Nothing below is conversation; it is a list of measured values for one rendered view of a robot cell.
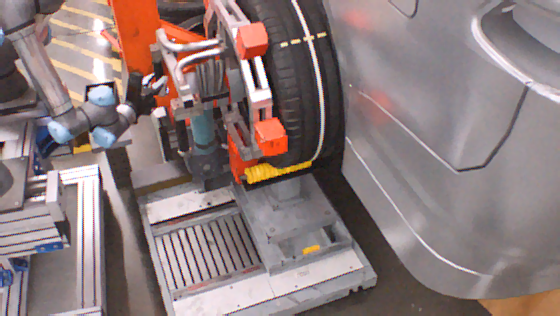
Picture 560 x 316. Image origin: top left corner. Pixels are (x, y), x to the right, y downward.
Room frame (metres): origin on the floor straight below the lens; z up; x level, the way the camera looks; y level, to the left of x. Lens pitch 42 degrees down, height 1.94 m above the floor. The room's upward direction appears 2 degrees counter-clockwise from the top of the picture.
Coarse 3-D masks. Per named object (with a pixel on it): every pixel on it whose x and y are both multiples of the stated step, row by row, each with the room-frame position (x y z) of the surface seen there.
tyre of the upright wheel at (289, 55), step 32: (256, 0) 1.49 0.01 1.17; (288, 0) 1.49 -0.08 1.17; (320, 0) 1.49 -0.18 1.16; (288, 32) 1.38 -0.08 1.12; (320, 32) 1.40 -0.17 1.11; (288, 64) 1.31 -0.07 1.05; (320, 64) 1.33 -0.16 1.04; (288, 96) 1.26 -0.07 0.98; (288, 128) 1.24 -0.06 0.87; (320, 128) 1.27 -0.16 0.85; (288, 160) 1.26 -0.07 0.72
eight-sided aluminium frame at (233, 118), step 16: (224, 0) 1.60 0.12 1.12; (208, 16) 1.70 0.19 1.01; (224, 16) 1.49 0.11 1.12; (240, 16) 1.48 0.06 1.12; (208, 32) 1.74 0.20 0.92; (208, 48) 1.75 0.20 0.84; (240, 64) 1.35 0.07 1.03; (256, 64) 1.35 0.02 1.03; (256, 96) 1.27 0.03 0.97; (224, 112) 1.62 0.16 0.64; (256, 112) 1.26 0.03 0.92; (240, 128) 1.57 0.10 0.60; (240, 144) 1.46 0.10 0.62; (256, 144) 1.26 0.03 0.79
